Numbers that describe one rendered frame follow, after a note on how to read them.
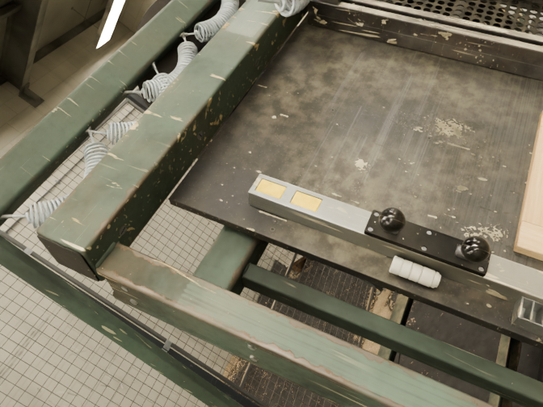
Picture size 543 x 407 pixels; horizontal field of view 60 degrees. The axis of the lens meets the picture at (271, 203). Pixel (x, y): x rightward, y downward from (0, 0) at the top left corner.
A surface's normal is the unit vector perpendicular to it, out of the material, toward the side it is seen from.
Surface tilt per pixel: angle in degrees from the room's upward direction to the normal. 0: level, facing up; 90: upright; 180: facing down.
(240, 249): 58
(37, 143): 90
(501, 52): 90
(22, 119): 90
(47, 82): 90
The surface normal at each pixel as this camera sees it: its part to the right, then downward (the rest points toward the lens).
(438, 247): -0.03, -0.60
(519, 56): -0.43, 0.73
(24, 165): 0.45, -0.33
